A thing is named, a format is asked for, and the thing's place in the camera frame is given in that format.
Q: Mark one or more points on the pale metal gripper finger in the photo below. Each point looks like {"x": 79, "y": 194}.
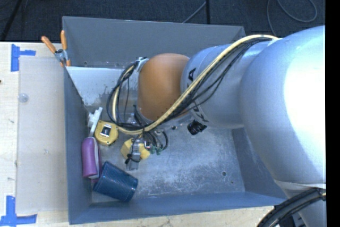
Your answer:
{"x": 137, "y": 148}
{"x": 132, "y": 165}

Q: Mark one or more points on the yellow rounded block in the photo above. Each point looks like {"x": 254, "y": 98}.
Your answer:
{"x": 125, "y": 147}

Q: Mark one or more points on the blue ribbed cup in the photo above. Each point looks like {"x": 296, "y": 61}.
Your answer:
{"x": 115, "y": 182}

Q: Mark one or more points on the yellow tape measure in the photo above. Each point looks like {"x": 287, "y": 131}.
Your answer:
{"x": 106, "y": 133}

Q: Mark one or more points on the grey metal bin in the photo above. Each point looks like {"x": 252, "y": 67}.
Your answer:
{"x": 186, "y": 167}

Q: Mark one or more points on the purple and white case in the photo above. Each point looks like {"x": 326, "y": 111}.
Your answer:
{"x": 89, "y": 158}

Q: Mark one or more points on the white plastic piece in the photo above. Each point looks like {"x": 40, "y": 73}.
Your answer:
{"x": 94, "y": 118}

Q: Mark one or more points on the pale flat board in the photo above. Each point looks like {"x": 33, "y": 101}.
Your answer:
{"x": 40, "y": 141}

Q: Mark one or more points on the small clear dome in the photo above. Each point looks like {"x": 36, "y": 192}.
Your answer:
{"x": 23, "y": 97}

